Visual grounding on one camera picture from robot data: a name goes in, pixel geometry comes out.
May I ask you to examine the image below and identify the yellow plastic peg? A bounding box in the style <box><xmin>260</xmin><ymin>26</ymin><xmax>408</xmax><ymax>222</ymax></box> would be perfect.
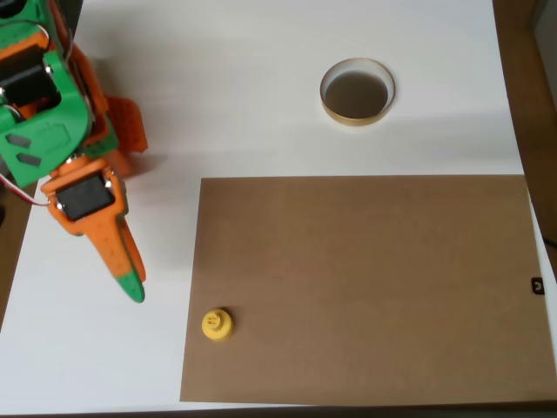
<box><xmin>201</xmin><ymin>307</ymin><xmax>235</xmax><ymax>344</ymax></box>

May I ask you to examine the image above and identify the orange robot base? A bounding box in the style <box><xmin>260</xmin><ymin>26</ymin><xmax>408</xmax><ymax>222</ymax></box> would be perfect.
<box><xmin>104</xmin><ymin>95</ymin><xmax>150</xmax><ymax>179</ymax></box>

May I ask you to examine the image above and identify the round gold-rimmed bowl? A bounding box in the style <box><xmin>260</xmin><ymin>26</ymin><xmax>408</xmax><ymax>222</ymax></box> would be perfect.
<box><xmin>319</xmin><ymin>57</ymin><xmax>396</xmax><ymax>128</ymax></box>

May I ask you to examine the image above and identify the brown cardboard sheet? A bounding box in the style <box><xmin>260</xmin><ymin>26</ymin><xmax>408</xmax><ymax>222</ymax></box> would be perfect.
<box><xmin>179</xmin><ymin>174</ymin><xmax>557</xmax><ymax>404</ymax></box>

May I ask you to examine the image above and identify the white red servo cable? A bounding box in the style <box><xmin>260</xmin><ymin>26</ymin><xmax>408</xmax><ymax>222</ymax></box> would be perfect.
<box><xmin>0</xmin><ymin>172</ymin><xmax>50</xmax><ymax>209</ymax></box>

